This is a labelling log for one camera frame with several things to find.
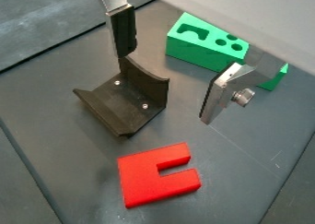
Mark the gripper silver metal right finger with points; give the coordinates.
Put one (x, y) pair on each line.
(233, 83)

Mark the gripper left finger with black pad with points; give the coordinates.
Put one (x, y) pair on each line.
(121, 20)

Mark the red double-square block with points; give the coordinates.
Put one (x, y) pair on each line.
(142, 182)

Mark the green shape-sorting board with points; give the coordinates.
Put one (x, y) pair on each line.
(199, 43)

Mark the black L-shaped cradle stand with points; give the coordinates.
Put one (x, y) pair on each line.
(129, 100)

